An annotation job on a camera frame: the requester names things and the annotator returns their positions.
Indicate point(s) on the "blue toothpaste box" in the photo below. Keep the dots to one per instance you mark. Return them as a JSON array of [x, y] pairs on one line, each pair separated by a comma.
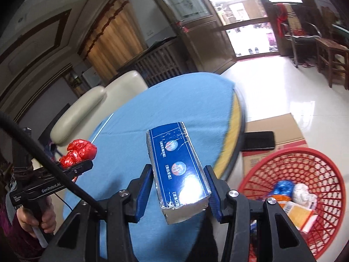
[[177, 163]]

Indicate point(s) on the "wooden door with glass panel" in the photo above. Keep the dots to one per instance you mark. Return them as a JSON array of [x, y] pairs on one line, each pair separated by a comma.
[[201, 46]]

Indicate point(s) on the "round table with black rim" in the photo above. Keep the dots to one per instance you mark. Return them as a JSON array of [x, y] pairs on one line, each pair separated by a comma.
[[234, 131]]

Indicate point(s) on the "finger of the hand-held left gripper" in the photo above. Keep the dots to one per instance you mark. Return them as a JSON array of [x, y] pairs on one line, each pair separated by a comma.
[[79, 167]]

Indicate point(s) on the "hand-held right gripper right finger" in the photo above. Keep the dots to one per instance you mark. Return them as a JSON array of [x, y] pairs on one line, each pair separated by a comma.
[[214, 193]]

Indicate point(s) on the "brown cardboard box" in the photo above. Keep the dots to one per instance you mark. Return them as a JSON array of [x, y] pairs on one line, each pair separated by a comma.
[[272, 125]]

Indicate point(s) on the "blue tablecloth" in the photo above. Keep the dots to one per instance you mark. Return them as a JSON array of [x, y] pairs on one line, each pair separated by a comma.
[[131, 109]]

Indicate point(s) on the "yellow orange carton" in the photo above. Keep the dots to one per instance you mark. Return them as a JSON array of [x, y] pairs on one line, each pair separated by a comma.
[[297, 213]]

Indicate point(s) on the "blue plastic bag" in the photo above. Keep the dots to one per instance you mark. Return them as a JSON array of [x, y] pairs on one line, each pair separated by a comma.
[[283, 187]]

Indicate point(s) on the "red plastic basket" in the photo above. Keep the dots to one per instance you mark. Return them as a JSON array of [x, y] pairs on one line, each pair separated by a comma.
[[313, 163]]

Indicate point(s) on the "brown curtain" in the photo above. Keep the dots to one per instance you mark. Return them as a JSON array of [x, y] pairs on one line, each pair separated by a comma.
[[114, 41]]

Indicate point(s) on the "person's left forearm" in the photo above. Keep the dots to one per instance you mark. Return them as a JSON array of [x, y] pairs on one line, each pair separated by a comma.
[[16, 245]]

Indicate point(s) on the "metal frame chair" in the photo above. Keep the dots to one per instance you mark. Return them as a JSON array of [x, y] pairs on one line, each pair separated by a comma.
[[302, 39]]

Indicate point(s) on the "black phone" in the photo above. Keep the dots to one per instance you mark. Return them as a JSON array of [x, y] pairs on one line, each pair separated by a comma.
[[259, 140]]

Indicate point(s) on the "person's left hand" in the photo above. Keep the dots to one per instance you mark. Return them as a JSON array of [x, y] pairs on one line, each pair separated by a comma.
[[24, 218]]

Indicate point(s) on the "cream padded chair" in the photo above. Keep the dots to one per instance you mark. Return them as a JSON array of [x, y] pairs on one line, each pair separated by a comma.
[[128, 84], [76, 114]]

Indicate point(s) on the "white crumpled paper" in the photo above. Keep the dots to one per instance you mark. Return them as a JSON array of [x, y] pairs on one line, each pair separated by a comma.
[[302, 193]]

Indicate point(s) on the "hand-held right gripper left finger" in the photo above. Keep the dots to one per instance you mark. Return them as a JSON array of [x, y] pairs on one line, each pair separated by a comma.
[[144, 193]]

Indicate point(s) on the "wooden stool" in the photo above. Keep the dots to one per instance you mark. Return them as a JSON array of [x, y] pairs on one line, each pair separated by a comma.
[[330, 45]]

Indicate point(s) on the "red hanging cloth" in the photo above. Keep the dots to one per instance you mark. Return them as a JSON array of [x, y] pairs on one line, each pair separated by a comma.
[[282, 16]]

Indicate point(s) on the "red plastic bag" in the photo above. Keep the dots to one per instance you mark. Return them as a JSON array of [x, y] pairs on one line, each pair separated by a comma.
[[79, 150]]

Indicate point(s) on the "wooden lattice cabinet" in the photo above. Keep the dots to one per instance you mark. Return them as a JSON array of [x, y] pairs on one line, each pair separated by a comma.
[[163, 62]]

